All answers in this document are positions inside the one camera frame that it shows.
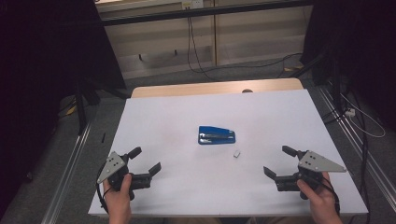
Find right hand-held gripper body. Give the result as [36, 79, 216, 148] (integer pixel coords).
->
[275, 149, 347, 192]

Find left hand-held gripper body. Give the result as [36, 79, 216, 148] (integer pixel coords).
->
[96, 151, 153, 201]

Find blue stapler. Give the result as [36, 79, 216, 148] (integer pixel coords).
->
[197, 125, 236, 146]

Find person's left hand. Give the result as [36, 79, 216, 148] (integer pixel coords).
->
[102, 173, 134, 224]

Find person's right hand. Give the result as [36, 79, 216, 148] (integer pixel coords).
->
[296, 172, 344, 224]

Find white table cover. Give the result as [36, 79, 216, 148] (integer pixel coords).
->
[88, 89, 369, 217]

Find black metal stand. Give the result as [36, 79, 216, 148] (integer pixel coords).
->
[74, 78, 101, 135]

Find wooden table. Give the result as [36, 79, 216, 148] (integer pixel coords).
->
[130, 77, 304, 99]

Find light wooden shelf unit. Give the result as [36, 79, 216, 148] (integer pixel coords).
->
[94, 0, 314, 80]

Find large dark curtain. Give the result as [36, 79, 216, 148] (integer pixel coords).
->
[0, 0, 127, 218]

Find dark curtain with stand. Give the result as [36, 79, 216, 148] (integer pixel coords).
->
[300, 0, 396, 132]

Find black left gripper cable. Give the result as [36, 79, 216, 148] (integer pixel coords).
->
[95, 167, 110, 215]

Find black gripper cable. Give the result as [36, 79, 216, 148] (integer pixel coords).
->
[95, 167, 110, 215]
[319, 180, 341, 217]

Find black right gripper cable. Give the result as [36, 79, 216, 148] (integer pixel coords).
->
[319, 180, 341, 217]

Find aluminium floor rail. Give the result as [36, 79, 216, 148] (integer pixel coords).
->
[40, 120, 93, 224]
[317, 84, 396, 213]

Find black floor cable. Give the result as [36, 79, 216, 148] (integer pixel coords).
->
[321, 87, 372, 224]

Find white floor cable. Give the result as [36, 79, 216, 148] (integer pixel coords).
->
[340, 92, 387, 139]

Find black hanging cables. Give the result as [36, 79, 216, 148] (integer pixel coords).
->
[186, 17, 304, 82]

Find white wall socket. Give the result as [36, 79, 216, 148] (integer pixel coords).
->
[181, 0, 205, 10]

